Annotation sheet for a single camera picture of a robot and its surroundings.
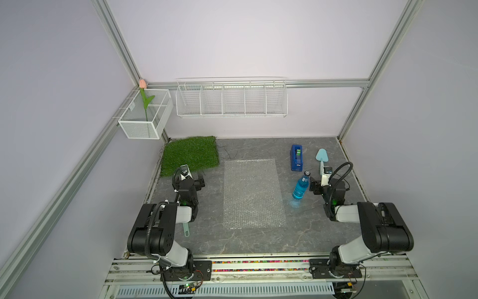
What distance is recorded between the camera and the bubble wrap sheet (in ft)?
2.90

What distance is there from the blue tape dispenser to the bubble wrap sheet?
0.10m

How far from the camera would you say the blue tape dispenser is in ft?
3.41
